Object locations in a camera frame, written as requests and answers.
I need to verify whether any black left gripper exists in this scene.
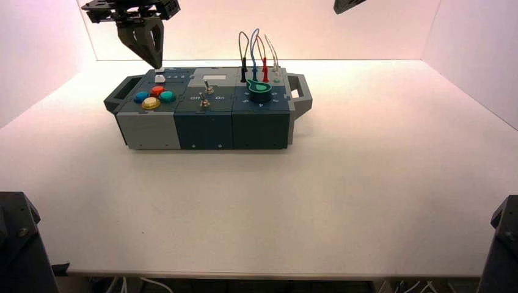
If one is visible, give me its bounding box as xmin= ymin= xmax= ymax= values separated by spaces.
xmin=81 ymin=0 xmax=181 ymax=70

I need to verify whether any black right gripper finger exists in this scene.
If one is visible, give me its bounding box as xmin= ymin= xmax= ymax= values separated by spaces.
xmin=333 ymin=0 xmax=368 ymax=15

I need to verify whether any grey and blue control box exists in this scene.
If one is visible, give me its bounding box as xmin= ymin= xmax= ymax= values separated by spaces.
xmin=103 ymin=67 xmax=313 ymax=151

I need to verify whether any green rotary knob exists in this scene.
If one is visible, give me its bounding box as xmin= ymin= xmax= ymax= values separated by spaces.
xmin=246 ymin=79 xmax=273 ymax=103

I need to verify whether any white jumper cable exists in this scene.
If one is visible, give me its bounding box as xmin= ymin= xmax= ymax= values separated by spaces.
xmin=264 ymin=34 xmax=282 ymax=79

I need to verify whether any black jumper cable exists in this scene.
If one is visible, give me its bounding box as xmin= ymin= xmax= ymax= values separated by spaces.
xmin=238 ymin=31 xmax=251 ymax=84

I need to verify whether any red jumper cable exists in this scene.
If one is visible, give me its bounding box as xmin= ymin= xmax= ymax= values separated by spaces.
xmin=257 ymin=35 xmax=271 ymax=84

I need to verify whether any blue jumper cable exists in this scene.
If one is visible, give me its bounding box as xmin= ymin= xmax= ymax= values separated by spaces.
xmin=249 ymin=28 xmax=261 ymax=82

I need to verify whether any white cable under table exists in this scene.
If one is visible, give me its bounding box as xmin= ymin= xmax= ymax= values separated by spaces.
xmin=378 ymin=280 xmax=458 ymax=293
xmin=106 ymin=277 xmax=128 ymax=293
xmin=137 ymin=277 xmax=175 ymax=293

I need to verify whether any black bracket under table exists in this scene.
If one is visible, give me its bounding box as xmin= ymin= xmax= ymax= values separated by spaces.
xmin=50 ymin=262 xmax=72 ymax=278

